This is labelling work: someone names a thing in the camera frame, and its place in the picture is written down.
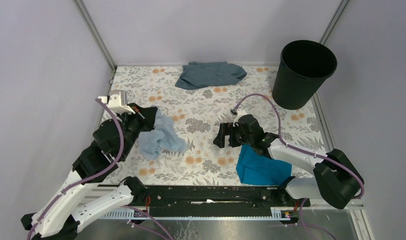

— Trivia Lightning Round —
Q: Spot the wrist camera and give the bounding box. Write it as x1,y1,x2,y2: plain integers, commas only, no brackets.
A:
97,90,136,114
231,108,247,127

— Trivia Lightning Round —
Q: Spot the black plastic trash bin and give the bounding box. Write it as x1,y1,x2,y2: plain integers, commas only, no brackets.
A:
272,39,337,110

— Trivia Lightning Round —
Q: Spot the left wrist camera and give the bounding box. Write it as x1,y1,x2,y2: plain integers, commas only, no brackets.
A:
97,90,136,114

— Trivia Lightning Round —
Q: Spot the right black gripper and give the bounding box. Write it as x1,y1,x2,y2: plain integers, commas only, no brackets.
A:
213,122,253,148

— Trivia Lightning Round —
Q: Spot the grey-blue crumpled cloth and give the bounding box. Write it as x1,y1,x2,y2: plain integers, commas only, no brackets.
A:
175,61,247,90

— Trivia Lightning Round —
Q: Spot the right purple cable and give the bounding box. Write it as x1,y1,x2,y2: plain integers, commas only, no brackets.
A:
234,93,366,200

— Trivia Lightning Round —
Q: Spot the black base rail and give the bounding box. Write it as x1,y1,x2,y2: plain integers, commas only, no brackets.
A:
130,185,310,218

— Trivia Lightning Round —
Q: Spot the bright blue folded cloth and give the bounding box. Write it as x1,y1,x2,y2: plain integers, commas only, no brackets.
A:
236,144,292,186

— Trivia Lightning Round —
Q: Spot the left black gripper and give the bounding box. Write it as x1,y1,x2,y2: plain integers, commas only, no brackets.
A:
118,102,160,159

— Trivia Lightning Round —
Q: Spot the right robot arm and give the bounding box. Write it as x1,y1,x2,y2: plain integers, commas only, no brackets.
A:
213,114,364,210

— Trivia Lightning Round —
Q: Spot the floral patterned table mat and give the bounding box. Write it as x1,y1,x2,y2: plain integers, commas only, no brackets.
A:
104,66,324,186

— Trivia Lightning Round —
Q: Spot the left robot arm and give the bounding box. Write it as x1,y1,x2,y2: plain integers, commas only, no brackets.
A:
21,103,158,240

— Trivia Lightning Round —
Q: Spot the light blue plastic trash bag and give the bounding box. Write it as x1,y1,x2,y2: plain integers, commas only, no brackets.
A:
138,110,186,160

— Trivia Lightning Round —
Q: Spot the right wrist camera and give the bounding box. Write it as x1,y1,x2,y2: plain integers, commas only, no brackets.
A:
231,108,247,127

